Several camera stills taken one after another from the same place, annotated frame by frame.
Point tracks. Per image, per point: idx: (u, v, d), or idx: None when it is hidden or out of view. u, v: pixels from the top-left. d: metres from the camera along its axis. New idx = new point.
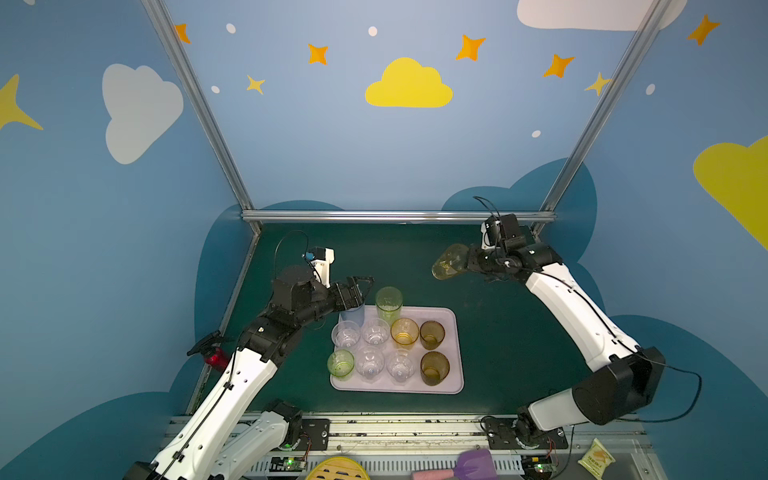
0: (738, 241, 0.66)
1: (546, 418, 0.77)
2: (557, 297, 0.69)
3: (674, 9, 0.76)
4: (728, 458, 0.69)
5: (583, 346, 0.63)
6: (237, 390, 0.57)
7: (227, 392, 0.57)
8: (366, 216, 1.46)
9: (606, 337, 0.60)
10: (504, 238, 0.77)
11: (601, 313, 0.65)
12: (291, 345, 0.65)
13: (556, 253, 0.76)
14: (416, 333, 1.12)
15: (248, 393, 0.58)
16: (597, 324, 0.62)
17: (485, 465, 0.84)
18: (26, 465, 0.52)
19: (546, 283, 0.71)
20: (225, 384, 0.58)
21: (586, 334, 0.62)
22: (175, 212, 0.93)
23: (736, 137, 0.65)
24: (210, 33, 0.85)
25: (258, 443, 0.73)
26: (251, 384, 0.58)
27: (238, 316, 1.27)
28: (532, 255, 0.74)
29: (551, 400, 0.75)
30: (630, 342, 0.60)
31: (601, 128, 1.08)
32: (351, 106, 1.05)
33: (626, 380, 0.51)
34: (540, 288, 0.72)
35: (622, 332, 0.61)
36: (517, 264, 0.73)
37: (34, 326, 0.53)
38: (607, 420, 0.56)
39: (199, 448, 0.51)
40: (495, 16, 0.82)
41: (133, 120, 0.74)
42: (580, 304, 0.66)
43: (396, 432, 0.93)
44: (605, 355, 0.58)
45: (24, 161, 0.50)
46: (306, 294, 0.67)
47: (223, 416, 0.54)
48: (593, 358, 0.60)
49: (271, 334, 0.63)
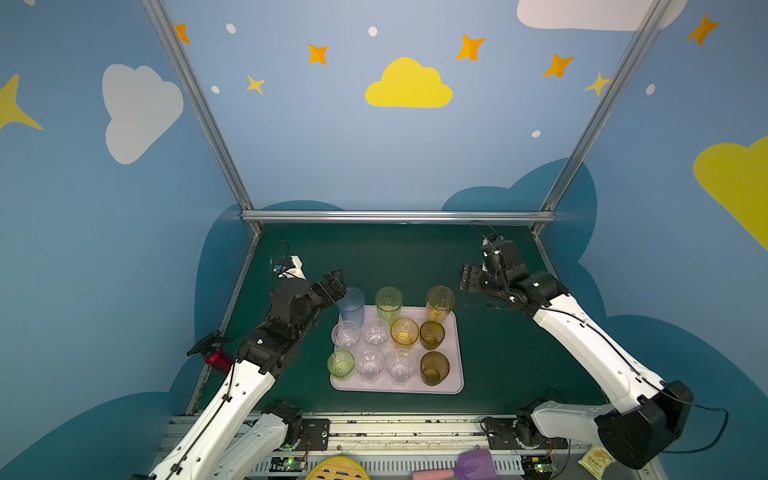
0: (740, 241, 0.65)
1: (551, 427, 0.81)
2: (570, 334, 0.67)
3: (674, 10, 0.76)
4: (728, 459, 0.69)
5: (607, 386, 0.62)
6: (235, 402, 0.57)
7: (225, 404, 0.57)
8: (366, 216, 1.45)
9: (629, 375, 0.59)
10: (504, 268, 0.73)
11: (618, 348, 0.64)
12: (289, 355, 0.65)
13: (560, 284, 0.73)
14: (416, 334, 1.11)
15: (247, 403, 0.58)
16: (617, 361, 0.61)
17: (485, 465, 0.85)
18: (25, 465, 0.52)
19: (557, 319, 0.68)
20: (223, 396, 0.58)
21: (608, 373, 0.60)
22: (174, 212, 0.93)
23: (736, 138, 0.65)
24: (211, 34, 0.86)
25: (256, 449, 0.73)
26: (250, 395, 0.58)
27: (238, 316, 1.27)
28: (536, 288, 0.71)
29: (559, 418, 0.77)
30: (653, 378, 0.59)
31: (601, 128, 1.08)
32: (351, 106, 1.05)
33: (659, 424, 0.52)
34: (551, 324, 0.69)
35: (645, 369, 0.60)
36: (522, 297, 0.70)
37: (35, 326, 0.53)
38: (644, 464, 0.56)
39: (197, 460, 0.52)
40: (495, 16, 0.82)
41: (133, 121, 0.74)
42: (594, 339, 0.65)
43: (396, 432, 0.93)
44: (633, 396, 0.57)
45: (25, 162, 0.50)
46: (302, 307, 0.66)
47: (221, 428, 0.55)
48: (620, 398, 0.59)
49: (268, 348, 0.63)
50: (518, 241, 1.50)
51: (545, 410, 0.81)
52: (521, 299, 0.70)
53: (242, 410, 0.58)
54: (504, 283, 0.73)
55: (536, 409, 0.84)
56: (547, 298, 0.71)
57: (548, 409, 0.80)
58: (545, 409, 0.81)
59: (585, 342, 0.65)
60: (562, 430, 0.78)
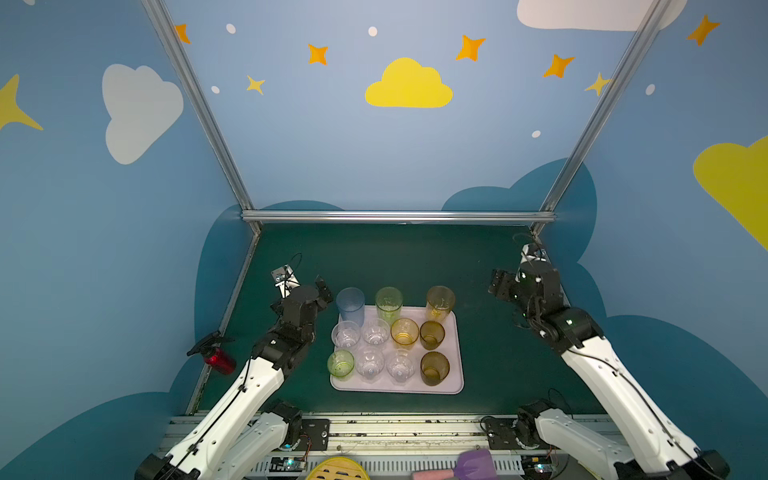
0: (740, 241, 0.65)
1: (556, 440, 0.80)
2: (599, 380, 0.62)
3: (673, 10, 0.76)
4: (728, 459, 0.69)
5: (635, 443, 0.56)
6: (250, 393, 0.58)
7: (240, 394, 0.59)
8: (366, 216, 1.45)
9: (660, 436, 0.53)
10: (540, 296, 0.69)
11: (653, 404, 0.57)
12: (299, 357, 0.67)
13: (596, 323, 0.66)
14: (416, 334, 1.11)
15: (261, 396, 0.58)
16: (649, 419, 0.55)
17: (485, 464, 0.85)
18: (25, 465, 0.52)
19: (588, 363, 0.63)
20: (238, 386, 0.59)
21: (637, 430, 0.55)
22: (174, 212, 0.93)
23: (736, 138, 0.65)
24: (211, 34, 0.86)
25: (259, 444, 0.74)
26: (265, 387, 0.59)
27: (238, 317, 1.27)
28: (570, 327, 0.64)
29: (570, 444, 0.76)
30: (689, 444, 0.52)
31: (601, 128, 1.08)
32: (351, 106, 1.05)
33: None
34: (581, 366, 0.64)
35: (680, 432, 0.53)
36: (552, 332, 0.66)
37: (35, 326, 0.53)
38: None
39: (212, 443, 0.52)
40: (495, 17, 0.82)
41: (133, 121, 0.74)
42: (627, 391, 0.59)
43: (396, 432, 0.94)
44: (661, 459, 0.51)
45: (25, 162, 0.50)
46: (312, 311, 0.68)
47: (236, 416, 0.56)
48: (647, 458, 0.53)
49: (280, 347, 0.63)
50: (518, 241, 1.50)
51: (551, 422, 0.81)
52: (550, 333, 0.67)
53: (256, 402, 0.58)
54: (535, 312, 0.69)
55: (541, 416, 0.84)
56: (580, 339, 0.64)
57: (555, 422, 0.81)
58: (552, 420, 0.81)
59: (614, 391, 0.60)
60: (564, 445, 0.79)
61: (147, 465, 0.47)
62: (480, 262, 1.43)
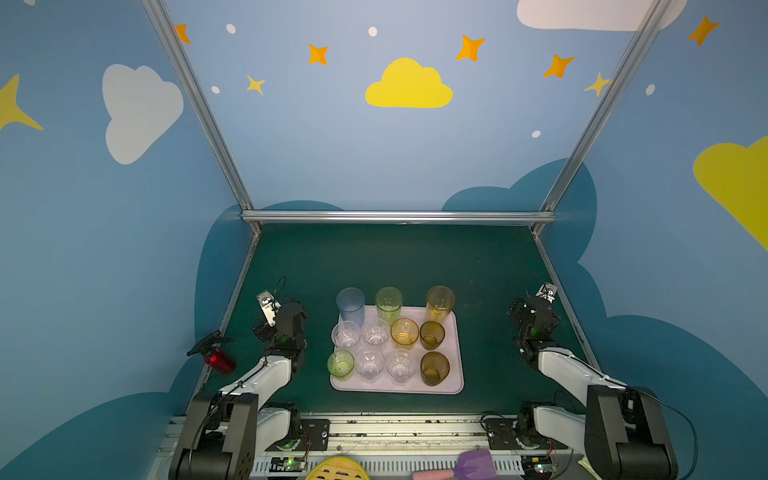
0: (740, 241, 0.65)
1: (551, 426, 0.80)
2: (558, 363, 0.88)
3: (674, 10, 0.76)
4: (728, 460, 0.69)
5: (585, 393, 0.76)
6: (272, 365, 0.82)
7: (264, 366, 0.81)
8: (366, 216, 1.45)
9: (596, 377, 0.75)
10: (532, 325, 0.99)
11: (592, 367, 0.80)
12: (299, 358, 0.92)
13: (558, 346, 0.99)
14: (416, 334, 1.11)
15: (279, 373, 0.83)
16: (588, 371, 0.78)
17: (485, 465, 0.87)
18: (24, 465, 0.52)
19: (550, 356, 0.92)
20: (262, 363, 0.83)
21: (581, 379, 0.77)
22: (175, 212, 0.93)
23: (736, 138, 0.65)
24: (211, 34, 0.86)
25: (269, 427, 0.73)
26: (280, 367, 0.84)
27: (238, 317, 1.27)
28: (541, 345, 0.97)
29: (563, 423, 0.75)
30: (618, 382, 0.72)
31: (601, 128, 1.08)
32: (351, 106, 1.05)
33: (611, 405, 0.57)
34: (546, 363, 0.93)
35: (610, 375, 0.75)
36: (528, 352, 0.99)
37: (35, 326, 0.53)
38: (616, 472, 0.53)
39: (253, 384, 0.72)
40: (495, 16, 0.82)
41: (134, 122, 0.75)
42: (573, 363, 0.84)
43: (396, 433, 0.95)
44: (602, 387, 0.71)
45: (25, 162, 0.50)
46: (299, 322, 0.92)
47: (265, 374, 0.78)
48: None
49: (283, 352, 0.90)
50: (518, 241, 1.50)
51: (547, 410, 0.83)
52: (528, 352, 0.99)
53: (274, 379, 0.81)
54: (523, 335, 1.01)
55: (541, 406, 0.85)
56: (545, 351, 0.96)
57: (552, 410, 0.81)
58: (550, 410, 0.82)
59: (566, 364, 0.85)
60: (555, 433, 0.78)
61: (199, 398, 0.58)
62: (481, 262, 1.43)
